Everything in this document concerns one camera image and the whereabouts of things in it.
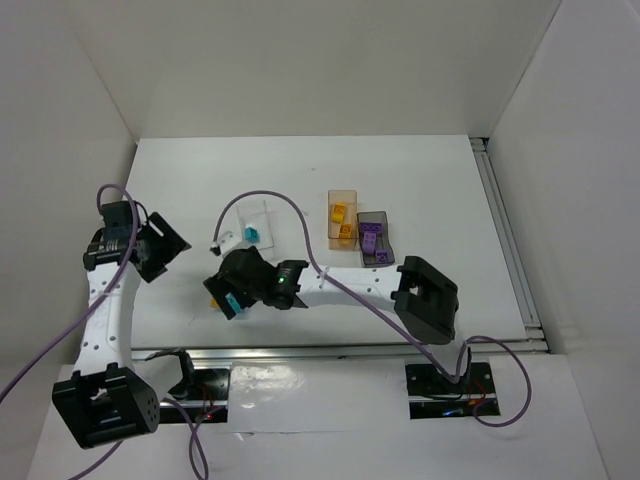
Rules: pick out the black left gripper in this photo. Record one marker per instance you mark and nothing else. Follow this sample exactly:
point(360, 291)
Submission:
point(163, 245)

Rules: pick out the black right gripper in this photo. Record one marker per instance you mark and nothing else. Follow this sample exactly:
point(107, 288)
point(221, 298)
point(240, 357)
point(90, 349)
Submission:
point(220, 296)

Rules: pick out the small teal lego plate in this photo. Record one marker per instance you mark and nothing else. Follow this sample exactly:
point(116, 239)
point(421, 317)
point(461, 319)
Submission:
point(251, 235)

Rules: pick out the yellow lego piece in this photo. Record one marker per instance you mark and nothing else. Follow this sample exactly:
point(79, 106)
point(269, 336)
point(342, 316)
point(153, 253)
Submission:
point(339, 213)

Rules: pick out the purple lego brick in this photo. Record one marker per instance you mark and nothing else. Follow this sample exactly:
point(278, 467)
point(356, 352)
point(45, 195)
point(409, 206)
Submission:
point(383, 257)

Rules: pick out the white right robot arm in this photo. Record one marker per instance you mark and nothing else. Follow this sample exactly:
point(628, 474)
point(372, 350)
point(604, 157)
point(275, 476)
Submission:
point(415, 299)

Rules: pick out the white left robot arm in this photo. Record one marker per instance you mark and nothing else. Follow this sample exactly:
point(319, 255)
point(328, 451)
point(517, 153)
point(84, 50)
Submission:
point(109, 398)

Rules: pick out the teal lego brick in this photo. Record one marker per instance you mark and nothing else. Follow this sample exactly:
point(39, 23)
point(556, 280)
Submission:
point(231, 306)

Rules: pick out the clear plastic container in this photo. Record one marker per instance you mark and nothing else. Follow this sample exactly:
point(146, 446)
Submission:
point(255, 213)

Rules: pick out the yellow lego in amber bin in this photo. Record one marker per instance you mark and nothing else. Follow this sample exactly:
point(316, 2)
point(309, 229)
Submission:
point(345, 232)

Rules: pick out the amber plastic container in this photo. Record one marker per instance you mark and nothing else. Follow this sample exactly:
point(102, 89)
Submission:
point(350, 198)

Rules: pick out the purple lego in grey bin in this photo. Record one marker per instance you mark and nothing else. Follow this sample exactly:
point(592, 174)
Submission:
point(371, 227)

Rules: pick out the dark grey plastic container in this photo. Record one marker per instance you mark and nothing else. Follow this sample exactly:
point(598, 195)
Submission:
point(383, 242)

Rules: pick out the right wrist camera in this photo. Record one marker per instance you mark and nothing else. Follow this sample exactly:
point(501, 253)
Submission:
point(225, 243)

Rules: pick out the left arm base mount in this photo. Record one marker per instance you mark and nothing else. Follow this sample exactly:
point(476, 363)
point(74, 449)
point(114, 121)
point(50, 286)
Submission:
point(203, 392)

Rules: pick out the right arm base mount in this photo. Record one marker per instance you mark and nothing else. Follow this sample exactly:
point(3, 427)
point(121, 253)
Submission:
point(431, 396)

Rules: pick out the aluminium front rail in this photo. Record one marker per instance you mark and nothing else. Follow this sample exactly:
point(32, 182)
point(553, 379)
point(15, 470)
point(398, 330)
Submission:
point(442, 353)

